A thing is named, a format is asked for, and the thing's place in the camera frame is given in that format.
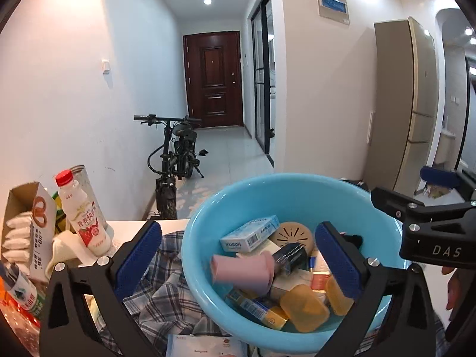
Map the row of white packets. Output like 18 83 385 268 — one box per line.
3 211 34 273

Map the white washbasin cabinet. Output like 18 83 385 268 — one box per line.
434 115 459 165

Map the black bicycle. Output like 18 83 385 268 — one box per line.
133 113 206 220

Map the plaid shirt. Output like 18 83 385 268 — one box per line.
115 231 239 357

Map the light blue plastic basin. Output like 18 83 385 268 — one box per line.
181 173 410 356

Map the beige refrigerator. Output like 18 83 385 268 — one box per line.
364 16 440 196

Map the red and white box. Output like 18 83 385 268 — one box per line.
310 251 332 291

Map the small black item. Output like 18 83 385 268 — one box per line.
340 232 364 248

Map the brown round perforated lid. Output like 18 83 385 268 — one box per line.
268 222 317 248

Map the green yellow packet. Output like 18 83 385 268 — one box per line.
50 191 70 236

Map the orange translucent soap case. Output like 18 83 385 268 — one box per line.
280 284 331 334
325 277 355 317

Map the red cap yogurt bottle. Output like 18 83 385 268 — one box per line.
55 170 112 257

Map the yellow and blue box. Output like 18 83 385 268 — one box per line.
225 288 290 330

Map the dark brown door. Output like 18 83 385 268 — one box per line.
182 31 245 129

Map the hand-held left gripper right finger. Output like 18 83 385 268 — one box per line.
315 222 438 357

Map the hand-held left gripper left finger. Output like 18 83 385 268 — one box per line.
39 219 163 357

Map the flat white box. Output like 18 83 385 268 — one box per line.
236 239 282 258

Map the white carton box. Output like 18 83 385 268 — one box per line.
270 268 315 300

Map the blue and white box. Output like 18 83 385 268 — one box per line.
219 215 281 253

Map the open cardboard box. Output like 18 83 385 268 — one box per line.
2 181 59 282

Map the orange packet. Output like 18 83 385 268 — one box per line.
0 279 23 324

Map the person's right hand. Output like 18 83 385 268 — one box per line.
441 267 464 310

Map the wet wipes packet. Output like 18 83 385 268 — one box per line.
165 334 249 357

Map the pink plastic cup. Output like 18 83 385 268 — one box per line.
210 250 276 294

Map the green label water bottle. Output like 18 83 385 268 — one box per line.
0 260 47 320

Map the black glossy box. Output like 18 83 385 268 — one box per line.
271 242 309 278

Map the black framed glass door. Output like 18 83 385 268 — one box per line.
249 0 278 157

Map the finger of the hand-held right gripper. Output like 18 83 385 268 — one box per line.
420 166 476 204
371 187 475 232

